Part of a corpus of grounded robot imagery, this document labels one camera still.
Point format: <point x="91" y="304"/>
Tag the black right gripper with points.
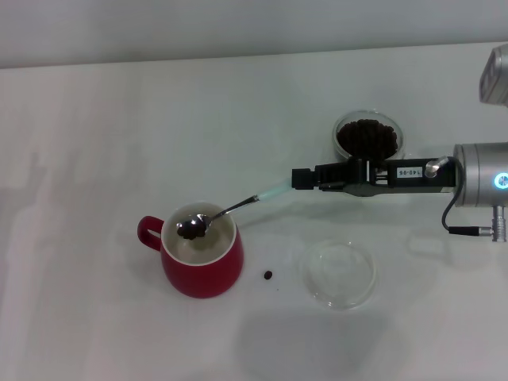
<point x="409" y="184"/>

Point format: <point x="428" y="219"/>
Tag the small coffee bean portion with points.
<point x="190" y="232"/>

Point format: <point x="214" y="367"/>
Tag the red ceramic mug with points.
<point x="206" y="278"/>

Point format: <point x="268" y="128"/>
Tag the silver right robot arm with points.
<point x="480" y="174"/>

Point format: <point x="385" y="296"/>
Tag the coffee bean heap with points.
<point x="365" y="137"/>

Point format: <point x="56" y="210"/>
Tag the clear glass dish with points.
<point x="341" y="285"/>

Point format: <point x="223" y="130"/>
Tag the double-wall glass cup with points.
<point x="402" y="139"/>

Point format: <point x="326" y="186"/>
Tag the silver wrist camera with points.
<point x="496" y="79"/>

